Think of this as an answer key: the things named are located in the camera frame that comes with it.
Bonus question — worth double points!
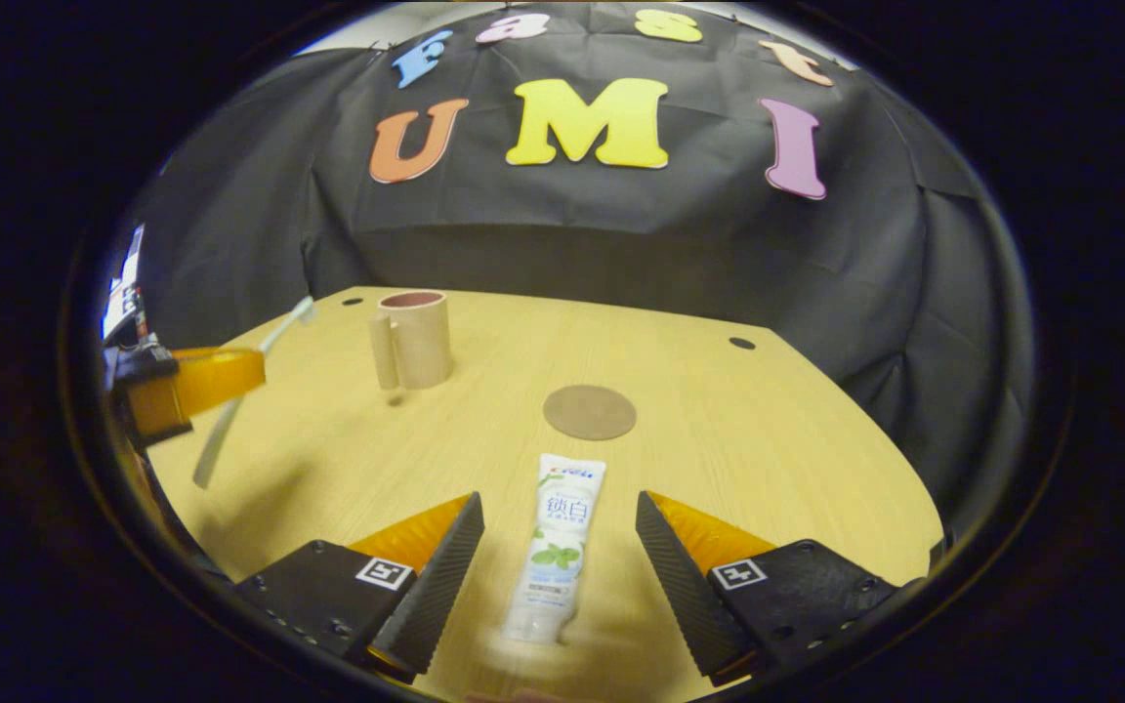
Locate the wooden desktop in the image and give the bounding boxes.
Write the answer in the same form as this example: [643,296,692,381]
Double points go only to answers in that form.
[138,285,946,703]

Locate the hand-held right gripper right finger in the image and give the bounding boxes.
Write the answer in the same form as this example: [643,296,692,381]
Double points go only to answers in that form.
[635,490,900,686]

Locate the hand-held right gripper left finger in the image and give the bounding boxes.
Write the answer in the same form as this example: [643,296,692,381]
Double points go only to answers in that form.
[235,491,485,684]

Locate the black backdrop cloth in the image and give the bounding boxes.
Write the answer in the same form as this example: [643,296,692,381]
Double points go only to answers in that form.
[123,5,1027,528]

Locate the round brown coaster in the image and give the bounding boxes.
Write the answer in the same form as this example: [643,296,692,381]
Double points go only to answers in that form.
[542,385,638,441]

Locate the computer monitor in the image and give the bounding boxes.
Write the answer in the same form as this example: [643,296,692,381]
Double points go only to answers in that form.
[102,225,146,340]

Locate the beige cup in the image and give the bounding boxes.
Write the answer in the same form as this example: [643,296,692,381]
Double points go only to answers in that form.
[370,291,453,392]

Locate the white toothpaste tube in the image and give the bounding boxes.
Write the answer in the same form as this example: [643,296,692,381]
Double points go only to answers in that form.
[502,454,608,646]

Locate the white toothbrush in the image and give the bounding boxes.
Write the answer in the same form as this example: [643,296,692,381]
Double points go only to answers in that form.
[193,296,317,489]

